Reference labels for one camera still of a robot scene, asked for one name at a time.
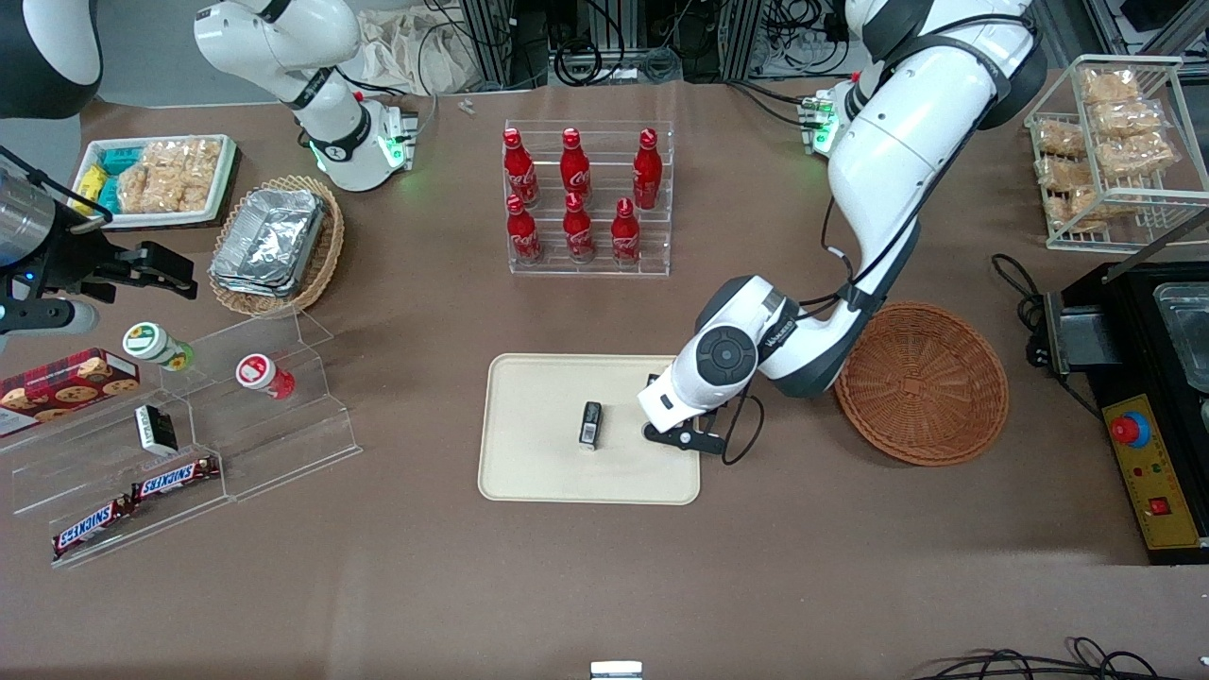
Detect steel pan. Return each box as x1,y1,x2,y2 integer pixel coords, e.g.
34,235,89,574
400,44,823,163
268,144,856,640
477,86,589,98
1153,280,1209,394

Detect snickers chocolate bar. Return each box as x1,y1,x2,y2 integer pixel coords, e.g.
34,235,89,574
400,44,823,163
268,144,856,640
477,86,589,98
51,495,137,561
129,455,222,502

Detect beige plastic tray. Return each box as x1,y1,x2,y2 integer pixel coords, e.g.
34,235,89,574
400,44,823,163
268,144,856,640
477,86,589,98
477,353,702,507

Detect round brown wicker basket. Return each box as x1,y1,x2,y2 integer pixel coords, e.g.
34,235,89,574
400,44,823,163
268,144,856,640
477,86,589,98
831,301,1011,468

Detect yellow control panel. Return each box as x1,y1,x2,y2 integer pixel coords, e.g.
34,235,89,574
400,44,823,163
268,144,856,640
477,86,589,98
1101,393,1203,553

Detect clear acrylic stepped shelf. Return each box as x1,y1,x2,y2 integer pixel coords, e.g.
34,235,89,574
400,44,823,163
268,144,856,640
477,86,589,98
0,306,364,570

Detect red cookie box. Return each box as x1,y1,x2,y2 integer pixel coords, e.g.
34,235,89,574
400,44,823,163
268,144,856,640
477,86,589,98
0,348,142,438

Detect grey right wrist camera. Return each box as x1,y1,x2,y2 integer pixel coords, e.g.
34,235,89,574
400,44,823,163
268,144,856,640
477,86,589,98
0,298,99,334

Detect white wire rack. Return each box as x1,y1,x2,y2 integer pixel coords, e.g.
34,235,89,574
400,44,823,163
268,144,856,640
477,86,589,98
1024,54,1209,253

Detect black floor cables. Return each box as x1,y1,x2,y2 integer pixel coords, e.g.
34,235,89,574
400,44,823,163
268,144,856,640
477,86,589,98
907,637,1209,680

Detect oval light wicker basket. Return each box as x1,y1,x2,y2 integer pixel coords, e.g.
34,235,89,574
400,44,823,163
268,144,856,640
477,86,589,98
207,174,346,318

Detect green lidded cup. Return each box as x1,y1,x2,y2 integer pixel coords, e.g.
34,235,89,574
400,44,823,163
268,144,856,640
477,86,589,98
122,321,197,372

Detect red lidded cup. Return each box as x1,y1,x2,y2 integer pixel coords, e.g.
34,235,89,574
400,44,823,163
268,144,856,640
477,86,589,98
235,352,297,400

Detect bagged cracker pack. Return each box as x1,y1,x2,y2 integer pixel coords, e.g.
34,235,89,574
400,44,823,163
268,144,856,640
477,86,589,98
1047,187,1108,234
1035,155,1098,192
1032,120,1089,159
1080,68,1141,107
1089,98,1166,140
1098,131,1179,182

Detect small black and white box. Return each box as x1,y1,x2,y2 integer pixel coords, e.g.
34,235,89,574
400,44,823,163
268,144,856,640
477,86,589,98
134,403,179,457

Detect stacked aluminium foil containers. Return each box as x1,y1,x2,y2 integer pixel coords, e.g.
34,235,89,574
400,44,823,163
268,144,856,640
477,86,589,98
209,188,328,299

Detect beige cloth bag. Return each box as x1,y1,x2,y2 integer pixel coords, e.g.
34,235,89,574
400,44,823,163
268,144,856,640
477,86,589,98
357,8,485,97

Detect aluminium frame rack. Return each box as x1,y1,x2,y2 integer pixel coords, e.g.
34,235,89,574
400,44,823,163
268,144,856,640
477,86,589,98
451,0,851,88

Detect black machine housing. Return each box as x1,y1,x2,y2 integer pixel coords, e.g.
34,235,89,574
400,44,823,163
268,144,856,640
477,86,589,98
1044,260,1209,568

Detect clear acrylic bottle rack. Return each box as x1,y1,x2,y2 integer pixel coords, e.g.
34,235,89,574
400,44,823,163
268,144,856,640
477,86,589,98
502,119,675,279

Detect white rectangular snack tray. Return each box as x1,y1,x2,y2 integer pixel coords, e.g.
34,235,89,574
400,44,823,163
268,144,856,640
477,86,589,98
73,133,239,230

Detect clear bag of rice crackers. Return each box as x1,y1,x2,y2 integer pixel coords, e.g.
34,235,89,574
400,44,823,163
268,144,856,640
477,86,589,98
116,139,224,215

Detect red cola bottle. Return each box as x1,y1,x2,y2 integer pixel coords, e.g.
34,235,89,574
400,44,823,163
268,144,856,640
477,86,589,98
632,128,664,212
562,193,597,264
559,127,593,205
502,127,540,210
610,198,644,266
505,195,544,266

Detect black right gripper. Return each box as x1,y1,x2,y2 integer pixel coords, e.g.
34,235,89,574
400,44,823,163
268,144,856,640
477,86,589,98
0,212,200,305

